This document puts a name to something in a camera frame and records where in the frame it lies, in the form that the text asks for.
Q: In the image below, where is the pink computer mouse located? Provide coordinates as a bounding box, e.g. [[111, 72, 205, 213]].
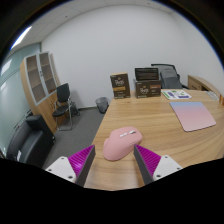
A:
[[102, 126, 144, 162]]

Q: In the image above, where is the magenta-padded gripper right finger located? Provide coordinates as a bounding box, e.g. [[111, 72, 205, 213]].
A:
[[133, 143, 184, 186]]

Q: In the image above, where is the grey mesh waste bin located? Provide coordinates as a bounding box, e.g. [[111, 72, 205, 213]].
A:
[[95, 96, 110, 115]]

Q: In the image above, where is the white sticker sheet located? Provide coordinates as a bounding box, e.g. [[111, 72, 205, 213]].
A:
[[160, 88, 193, 101]]

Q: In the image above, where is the long ceiling light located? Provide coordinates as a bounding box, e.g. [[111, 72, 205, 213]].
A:
[[9, 25, 33, 51]]

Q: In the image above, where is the grey backpack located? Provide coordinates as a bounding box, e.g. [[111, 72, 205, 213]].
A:
[[159, 68, 184, 90]]

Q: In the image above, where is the wide brown cardboard box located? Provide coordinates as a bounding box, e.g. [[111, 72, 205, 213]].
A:
[[133, 78, 162, 99]]

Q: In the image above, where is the black box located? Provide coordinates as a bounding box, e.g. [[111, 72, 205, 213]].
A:
[[134, 67, 160, 82]]

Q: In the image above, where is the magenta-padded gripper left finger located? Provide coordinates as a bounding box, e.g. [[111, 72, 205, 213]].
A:
[[45, 144, 97, 188]]

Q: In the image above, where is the black mesh office chair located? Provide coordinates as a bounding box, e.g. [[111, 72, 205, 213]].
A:
[[150, 63, 189, 90]]

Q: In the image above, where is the black leather armchair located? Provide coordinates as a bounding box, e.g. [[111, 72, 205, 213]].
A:
[[5, 114, 56, 168]]

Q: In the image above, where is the wooden side cabinet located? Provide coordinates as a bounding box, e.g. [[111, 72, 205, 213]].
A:
[[187, 74, 223, 99]]

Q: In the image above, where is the black visitor chair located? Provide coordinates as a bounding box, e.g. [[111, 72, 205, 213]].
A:
[[52, 82, 76, 132]]

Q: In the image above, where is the tall brown cardboard box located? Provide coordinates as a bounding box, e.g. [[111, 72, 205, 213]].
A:
[[110, 72, 132, 100]]

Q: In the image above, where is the pink and blue mouse pad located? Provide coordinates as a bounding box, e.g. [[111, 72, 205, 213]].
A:
[[169, 101, 217, 133]]

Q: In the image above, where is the wooden shelf unit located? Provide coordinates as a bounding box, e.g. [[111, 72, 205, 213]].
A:
[[19, 51, 63, 134]]

